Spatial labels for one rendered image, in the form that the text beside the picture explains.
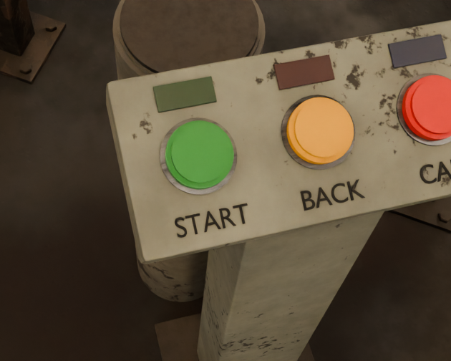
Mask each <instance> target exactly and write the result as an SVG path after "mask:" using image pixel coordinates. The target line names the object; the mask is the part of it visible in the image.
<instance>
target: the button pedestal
mask: <svg viewBox="0 0 451 361"><path fill-rule="evenodd" d="M437 34H441V35H442V40H443V44H444V47H445V52H446V55H447V58H446V59H440V60H436V61H432V62H425V63H421V64H413V65H410V66H406V67H398V68H393V64H392V59H391V56H390V53H389V47H388V44H389V43H394V42H401V41H405V40H410V39H417V38H421V37H428V36H433V35H437ZM328 54H329V56H330V60H331V65H332V68H333V71H334V77H335V80H330V81H325V82H319V83H314V84H310V85H304V86H299V87H292V88H288V89H284V90H280V89H279V88H278V83H277V80H276V74H275V71H274V67H273V65H274V64H280V63H284V62H292V61H296V60H300V59H307V58H312V57H319V56H323V55H328ZM430 75H439V76H442V77H446V78H448V79H449V80H451V20H449V21H442V22H437V23H434V24H426V25H422V26H417V27H410V28H406V29H398V30H394V31H389V32H382V33H378V34H370V35H366V36H361V37H354V38H350V39H343V40H338V41H333V42H326V43H322V44H315V45H310V46H306V47H298V48H294V49H287V50H282V51H278V52H270V53H266V54H259V55H254V56H250V57H243V58H238V59H231V60H226V61H222V62H215V63H210V64H203V65H198V66H194V67H187V68H182V69H175V70H170V71H167V72H159V73H155V74H147V75H143V76H139V77H131V78H127V79H123V80H115V81H111V82H109V83H107V86H106V106H107V112H108V115H109V119H110V126H111V129H112V136H113V140H114V143H115V150H116V154H117V159H118V163H119V167H120V173H121V177H122V183H123V187H124V191H125V197H126V201H127V207H128V211H129V215H130V220H131V224H132V231H133V234H134V238H135V245H136V248H137V255H138V259H139V260H140V262H141V263H142V264H150V263H153V262H157V261H163V260H166V259H172V258H176V257H179V256H186V255H189V254H195V253H199V252H202V251H208V250H209V252H208V263H207V269H206V276H205V288H204V294H203V306H202V312H201V313H200V314H194V315H190V316H187V317H182V318H178V319H173V320H170V321H166V322H161V323H157V324H155V331H156V334H157V340H158V343H159V347H160V352H161V356H162V359H163V361H314V358H313V355H312V352H311V348H310V346H309V339H310V338H311V336H312V334H313V333H314V331H315V329H316V327H317V326H318V324H319V323H320V321H321V318H322V317H323V316H324V314H325V312H326V310H327V309H328V307H329V305H330V304H331V302H332V300H333V298H334V297H335V295H336V293H337V292H338V290H339V288H340V286H341V285H342V283H343V281H344V280H345V278H346V276H347V274H348V273H349V271H350V269H351V268H352V266H353V264H354V262H355V261H356V260H357V257H358V255H359V254H360V252H361V251H362V249H363V247H364V245H365V243H366V242H367V240H368V239H369V237H370V235H371V234H372V232H373V230H374V228H375V226H376V225H377V223H378V222H379V220H380V218H381V217H382V214H383V213H384V212H385V211H389V210H393V209H396V208H402V207H406V206H412V205H415V204H419V203H425V202H428V201H434V200H438V199H442V198H448V197H451V136H450V137H448V138H445V139H443V140H425V139H424V138H421V137H419V136H418V135H416V134H415V133H413V132H412V131H411V130H410V128H409V127H408V125H407V124H406V122H405V120H404V117H403V114H402V101H403V98H404V94H405V92H406V91H407V90H408V88H409V87H410V86H411V85H412V84H413V83H415V82H416V81H417V80H419V79H421V78H423V77H426V76H430ZM209 76H211V77H212V80H213V86H214V89H215V95H216V99H217V102H212V103H208V104H204V105H197V106H193V107H186V108H182V109H178V110H171V111H167V112H158V111H157V105H156V101H155V95H154V92H153V87H154V86H158V85H166V84H170V83H174V82H182V81H186V80H194V79H197V78H202V77H209ZM315 97H325V98H329V99H331V100H334V101H336V102H338V103H339V104H340V105H341V106H343V107H344V109H345V110H346V111H347V112H348V113H349V116H350V118H351V120H352V123H353V127H354V137H353V140H352V143H351V145H350V147H349V149H348V150H347V152H346V153H345V154H344V155H343V156H341V157H340V158H339V159H337V160H335V161H333V162H331V163H327V164H313V163H309V162H306V161H305V160H303V159H301V158H300V157H299V156H297V154H295V152H294V151H293V149H292V148H291V146H290V144H289V142H288V138H287V124H288V119H289V118H290V116H291V113H292V112H293V111H294V110H295V109H296V108H297V107H298V106H299V105H300V104H301V103H302V102H304V101H306V100H309V99H311V98H315ZM196 120H202V121H207V122H211V123H213V124H215V125H217V126H218V127H220V128H221V129H222V130H223V131H224V132H225V133H226V134H227V135H228V137H229V138H230V140H231V142H232V146H233V152H234V159H233V164H232V167H231V170H230V171H229V173H228V175H227V176H226V177H225V178H224V179H223V180H222V181H221V182H220V183H218V184H217V185H215V186H213V187H211V188H206V189H192V188H188V187H185V186H183V185H182V184H180V183H179V182H177V181H176V180H175V179H174V177H172V175H171V174H170V172H169V170H168V167H167V165H166V162H165V149H166V146H167V143H168V141H169V139H170V136H171V135H172V134H173V133H174V131H175V130H177V129H178V128H179V127H180V126H181V125H184V124H185V123H187V122H191V121H196Z"/></svg>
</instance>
